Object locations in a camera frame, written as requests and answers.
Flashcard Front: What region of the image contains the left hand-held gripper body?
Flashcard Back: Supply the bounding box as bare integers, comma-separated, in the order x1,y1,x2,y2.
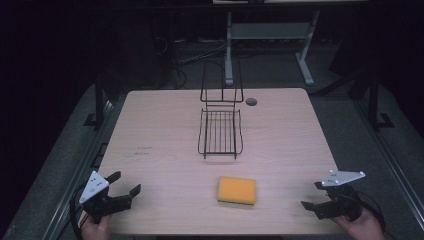
78,170,133,225

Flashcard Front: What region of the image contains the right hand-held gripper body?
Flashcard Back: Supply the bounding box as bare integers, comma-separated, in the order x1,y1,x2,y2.
315,170,366,222

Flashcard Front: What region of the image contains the yellow sponge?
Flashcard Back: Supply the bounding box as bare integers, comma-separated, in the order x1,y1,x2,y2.
216,175,257,206

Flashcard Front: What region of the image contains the black wire rack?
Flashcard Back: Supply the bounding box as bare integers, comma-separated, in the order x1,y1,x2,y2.
197,59,245,161

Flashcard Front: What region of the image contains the person's right hand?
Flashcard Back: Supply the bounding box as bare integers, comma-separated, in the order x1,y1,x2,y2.
332,207,386,240

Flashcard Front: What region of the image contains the person's left hand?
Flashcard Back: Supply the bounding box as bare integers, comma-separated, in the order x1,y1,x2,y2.
80,214,113,240

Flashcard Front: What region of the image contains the grey metal stand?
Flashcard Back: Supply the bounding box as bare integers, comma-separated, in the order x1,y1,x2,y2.
224,9,322,87

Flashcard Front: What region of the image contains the aluminium frame rail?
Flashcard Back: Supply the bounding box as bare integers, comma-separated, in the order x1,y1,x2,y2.
41,99,116,240
353,98,424,231

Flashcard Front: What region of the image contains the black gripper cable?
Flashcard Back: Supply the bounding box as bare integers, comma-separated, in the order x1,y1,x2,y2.
355,190,387,233
68,182,88,240

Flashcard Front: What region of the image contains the black upright post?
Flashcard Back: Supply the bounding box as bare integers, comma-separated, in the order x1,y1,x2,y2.
367,68,396,132
83,74,106,130

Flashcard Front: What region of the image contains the bundle of floor cables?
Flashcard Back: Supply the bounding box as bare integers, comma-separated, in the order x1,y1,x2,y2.
154,34,228,89

